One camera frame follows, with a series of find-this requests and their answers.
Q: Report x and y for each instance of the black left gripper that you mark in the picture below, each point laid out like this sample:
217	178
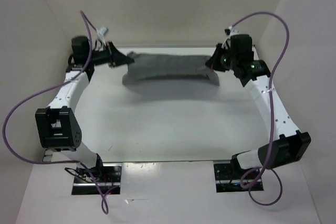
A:
114	57

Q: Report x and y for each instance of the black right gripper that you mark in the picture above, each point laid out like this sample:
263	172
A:
213	62

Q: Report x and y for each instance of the grey pleated skirt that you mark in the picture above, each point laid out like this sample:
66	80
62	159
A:
153	66

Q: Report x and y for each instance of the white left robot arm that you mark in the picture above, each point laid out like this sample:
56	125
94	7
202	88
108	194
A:
58	128

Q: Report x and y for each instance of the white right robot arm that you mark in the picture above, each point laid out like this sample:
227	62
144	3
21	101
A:
287	143

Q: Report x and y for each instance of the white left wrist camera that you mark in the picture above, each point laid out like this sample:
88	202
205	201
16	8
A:
101	34

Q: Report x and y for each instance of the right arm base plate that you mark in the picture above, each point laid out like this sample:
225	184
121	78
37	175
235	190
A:
227	180

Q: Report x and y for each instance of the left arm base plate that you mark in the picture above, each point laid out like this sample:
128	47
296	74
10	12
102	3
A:
109	180

